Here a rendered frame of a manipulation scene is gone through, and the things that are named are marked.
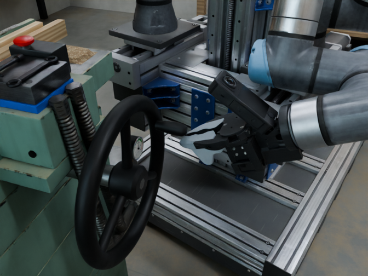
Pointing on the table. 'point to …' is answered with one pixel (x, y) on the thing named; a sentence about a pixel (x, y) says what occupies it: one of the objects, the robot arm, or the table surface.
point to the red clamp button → (23, 40)
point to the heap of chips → (79, 54)
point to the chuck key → (11, 62)
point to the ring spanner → (31, 72)
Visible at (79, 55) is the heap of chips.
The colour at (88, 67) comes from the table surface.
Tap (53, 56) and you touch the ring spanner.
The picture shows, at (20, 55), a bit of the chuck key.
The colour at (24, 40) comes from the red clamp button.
